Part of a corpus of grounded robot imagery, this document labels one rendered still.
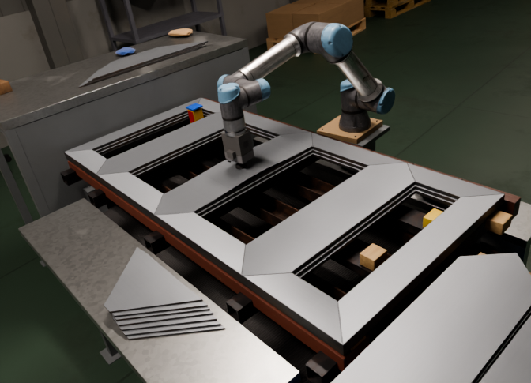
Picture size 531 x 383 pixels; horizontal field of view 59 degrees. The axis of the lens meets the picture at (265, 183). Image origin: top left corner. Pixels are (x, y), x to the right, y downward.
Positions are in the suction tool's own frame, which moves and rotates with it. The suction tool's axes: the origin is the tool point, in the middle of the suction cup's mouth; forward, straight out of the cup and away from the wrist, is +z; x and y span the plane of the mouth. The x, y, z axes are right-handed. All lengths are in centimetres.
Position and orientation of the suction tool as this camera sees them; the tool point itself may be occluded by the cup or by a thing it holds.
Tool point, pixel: (242, 169)
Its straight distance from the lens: 171.9
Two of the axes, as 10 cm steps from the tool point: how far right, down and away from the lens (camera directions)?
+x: 6.3, -4.6, 6.2
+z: 1.2, 8.5, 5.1
